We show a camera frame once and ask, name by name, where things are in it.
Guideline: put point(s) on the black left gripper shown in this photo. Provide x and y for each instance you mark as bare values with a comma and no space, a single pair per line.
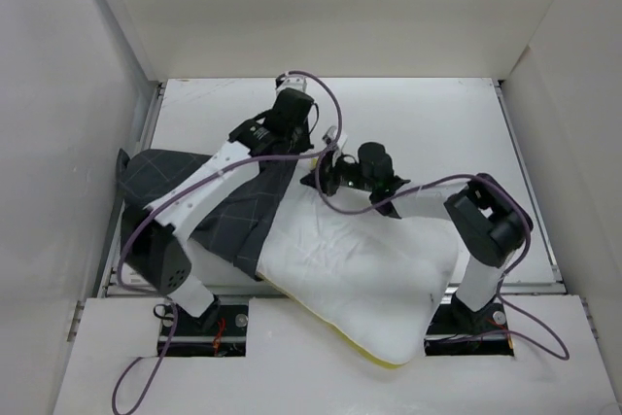
305,145

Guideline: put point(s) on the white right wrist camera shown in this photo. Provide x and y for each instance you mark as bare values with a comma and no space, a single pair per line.
337,140

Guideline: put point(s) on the white pillow with yellow edge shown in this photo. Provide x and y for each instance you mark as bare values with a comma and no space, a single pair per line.
375,279

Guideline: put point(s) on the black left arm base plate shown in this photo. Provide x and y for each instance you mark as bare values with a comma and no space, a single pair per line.
221,335

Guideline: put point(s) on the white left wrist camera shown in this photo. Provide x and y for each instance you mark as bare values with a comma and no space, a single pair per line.
292,81

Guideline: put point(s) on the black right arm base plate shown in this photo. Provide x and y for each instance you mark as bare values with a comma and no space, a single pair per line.
453,334

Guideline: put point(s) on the dark grey checked pillowcase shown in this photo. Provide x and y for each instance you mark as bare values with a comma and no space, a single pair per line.
234,230

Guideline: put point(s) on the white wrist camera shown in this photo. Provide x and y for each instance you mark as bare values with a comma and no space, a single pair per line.
337,140
292,81

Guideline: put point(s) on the aluminium front table rail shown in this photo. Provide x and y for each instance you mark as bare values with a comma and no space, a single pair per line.
263,289

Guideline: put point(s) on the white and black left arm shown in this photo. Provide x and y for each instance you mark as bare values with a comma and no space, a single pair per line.
253,139

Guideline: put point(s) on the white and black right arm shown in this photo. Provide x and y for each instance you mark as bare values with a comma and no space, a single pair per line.
489,221

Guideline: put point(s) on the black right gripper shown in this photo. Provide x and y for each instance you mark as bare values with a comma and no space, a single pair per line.
328,173

